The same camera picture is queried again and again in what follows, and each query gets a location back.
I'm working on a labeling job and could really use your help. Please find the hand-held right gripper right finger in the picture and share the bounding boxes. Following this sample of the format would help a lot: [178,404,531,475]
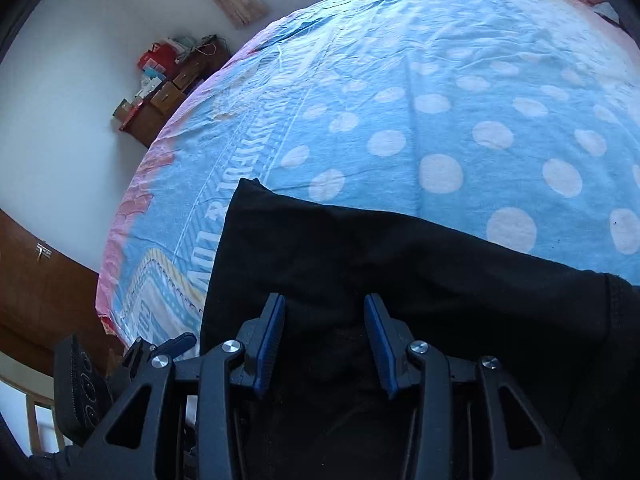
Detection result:
[363,293,583,480]

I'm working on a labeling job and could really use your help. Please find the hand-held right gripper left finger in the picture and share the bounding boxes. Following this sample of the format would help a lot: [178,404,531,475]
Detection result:
[75,292,287,480]

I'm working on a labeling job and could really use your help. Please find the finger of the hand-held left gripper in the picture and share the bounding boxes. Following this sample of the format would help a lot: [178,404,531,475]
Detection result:
[122,332,198,378]

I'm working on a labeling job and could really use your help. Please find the black pants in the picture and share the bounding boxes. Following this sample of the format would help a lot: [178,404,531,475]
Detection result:
[200,177,640,480]

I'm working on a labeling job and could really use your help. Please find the wooden framed window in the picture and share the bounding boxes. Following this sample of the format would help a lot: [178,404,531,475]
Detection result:
[0,352,68,456]

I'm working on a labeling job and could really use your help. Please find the brown wooden door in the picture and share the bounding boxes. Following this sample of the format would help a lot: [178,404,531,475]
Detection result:
[0,207,126,376]

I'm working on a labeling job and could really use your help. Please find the blue polka dot bed sheet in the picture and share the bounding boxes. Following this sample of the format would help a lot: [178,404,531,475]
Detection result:
[95,0,640,351]

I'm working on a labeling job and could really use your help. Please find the wooden desk with drawers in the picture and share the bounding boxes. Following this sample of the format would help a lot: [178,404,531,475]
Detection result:
[120,35,233,148]

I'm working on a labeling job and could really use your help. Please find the red box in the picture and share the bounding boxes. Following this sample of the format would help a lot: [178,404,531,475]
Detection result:
[138,43,174,72]

